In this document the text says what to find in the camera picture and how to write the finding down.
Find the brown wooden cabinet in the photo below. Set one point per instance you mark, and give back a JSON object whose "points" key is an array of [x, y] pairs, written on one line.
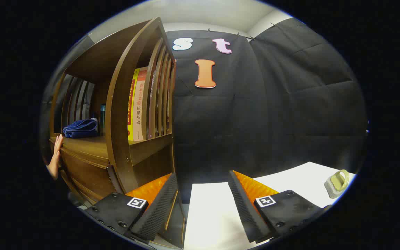
{"points": [[118, 104]]}

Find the wooden drawer with black knob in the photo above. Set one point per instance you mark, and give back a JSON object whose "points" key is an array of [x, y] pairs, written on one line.
{"points": [[89, 173]]}

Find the small beige tape dispenser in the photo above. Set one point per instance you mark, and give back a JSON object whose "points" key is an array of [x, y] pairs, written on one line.
{"points": [[335, 185]]}

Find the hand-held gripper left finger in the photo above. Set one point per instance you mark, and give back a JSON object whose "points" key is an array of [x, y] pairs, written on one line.
{"points": [[156, 208]]}

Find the white cabinet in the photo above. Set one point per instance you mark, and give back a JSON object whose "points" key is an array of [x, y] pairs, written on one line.
{"points": [[214, 215]]}

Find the folded blue towel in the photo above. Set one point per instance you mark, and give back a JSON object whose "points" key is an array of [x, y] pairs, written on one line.
{"points": [[81, 128]]}

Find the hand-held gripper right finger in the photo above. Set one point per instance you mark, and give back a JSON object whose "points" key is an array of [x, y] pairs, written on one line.
{"points": [[243, 208]]}

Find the yellow book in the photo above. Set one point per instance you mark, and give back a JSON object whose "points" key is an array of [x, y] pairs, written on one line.
{"points": [[130, 114]]}

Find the teal bottle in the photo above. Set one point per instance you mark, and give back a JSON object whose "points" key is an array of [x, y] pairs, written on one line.
{"points": [[102, 119]]}

